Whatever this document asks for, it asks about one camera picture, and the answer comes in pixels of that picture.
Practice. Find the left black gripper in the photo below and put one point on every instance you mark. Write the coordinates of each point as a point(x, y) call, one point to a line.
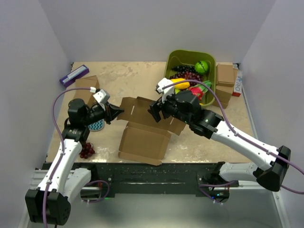
point(110, 112)

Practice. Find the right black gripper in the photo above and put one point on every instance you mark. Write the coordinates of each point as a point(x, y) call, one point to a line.
point(155, 108)

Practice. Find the brown cardboard paper box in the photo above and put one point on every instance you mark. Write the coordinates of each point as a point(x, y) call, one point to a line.
point(143, 139)

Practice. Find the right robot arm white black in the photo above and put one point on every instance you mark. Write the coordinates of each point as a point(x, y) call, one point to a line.
point(268, 165)

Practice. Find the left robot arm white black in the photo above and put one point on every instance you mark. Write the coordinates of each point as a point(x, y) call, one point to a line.
point(50, 202)

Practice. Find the purple rectangular box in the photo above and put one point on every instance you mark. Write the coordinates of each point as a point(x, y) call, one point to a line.
point(70, 78)

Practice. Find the folded cardboard box lower right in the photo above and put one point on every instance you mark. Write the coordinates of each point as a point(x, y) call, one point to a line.
point(224, 94)

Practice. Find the folded cardboard box top right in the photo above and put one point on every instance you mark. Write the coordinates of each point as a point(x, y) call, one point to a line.
point(225, 75)

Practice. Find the blue zigzag sponge pad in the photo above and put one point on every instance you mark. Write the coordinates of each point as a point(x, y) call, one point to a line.
point(97, 126)

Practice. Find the yellow mango toy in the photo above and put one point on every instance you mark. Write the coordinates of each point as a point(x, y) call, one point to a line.
point(181, 86)

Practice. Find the red grape bunch in basket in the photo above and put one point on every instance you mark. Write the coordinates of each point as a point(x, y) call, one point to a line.
point(187, 75)

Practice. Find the red grape bunch on table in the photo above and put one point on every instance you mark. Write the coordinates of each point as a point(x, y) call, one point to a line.
point(87, 151)

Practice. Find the pink dragon fruit toy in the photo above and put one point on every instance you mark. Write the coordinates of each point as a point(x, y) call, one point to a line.
point(200, 90)

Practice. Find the dark purple grape bunch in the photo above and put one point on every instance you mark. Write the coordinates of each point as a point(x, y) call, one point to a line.
point(184, 68)

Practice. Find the green plastic basket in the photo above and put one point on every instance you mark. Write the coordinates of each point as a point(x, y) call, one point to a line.
point(186, 57)

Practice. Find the green round melon toy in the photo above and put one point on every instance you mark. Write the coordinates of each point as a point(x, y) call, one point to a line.
point(201, 67)

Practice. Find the white red carton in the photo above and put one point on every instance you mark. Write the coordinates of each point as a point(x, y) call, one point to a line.
point(238, 76)

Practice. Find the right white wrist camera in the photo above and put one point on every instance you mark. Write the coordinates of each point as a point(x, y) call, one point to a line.
point(165, 87)

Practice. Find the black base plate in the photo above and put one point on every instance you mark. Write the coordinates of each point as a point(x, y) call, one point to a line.
point(167, 178)

